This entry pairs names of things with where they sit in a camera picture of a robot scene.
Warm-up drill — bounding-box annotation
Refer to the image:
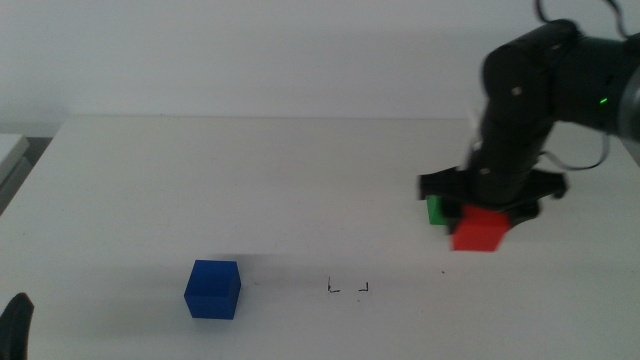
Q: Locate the green cube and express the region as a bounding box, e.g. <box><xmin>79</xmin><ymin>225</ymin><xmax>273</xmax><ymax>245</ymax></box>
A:
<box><xmin>425</xmin><ymin>194</ymin><xmax>451</xmax><ymax>227</ymax></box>

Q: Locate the red cube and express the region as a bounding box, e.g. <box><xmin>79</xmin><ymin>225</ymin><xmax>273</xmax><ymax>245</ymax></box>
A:
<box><xmin>450</xmin><ymin>204</ymin><xmax>512</xmax><ymax>253</ymax></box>

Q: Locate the blue cube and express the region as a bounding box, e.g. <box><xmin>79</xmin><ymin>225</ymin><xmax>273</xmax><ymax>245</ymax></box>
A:
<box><xmin>183</xmin><ymin>259</ymin><xmax>243</xmax><ymax>321</ymax></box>

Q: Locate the grey right wrist cable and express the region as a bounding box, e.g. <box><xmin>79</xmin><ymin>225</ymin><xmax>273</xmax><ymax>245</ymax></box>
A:
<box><xmin>540</xmin><ymin>133</ymin><xmax>612</xmax><ymax>172</ymax></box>

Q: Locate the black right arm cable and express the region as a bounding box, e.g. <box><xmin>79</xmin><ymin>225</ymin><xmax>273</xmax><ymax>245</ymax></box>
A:
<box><xmin>534</xmin><ymin>0</ymin><xmax>630</xmax><ymax>40</ymax></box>

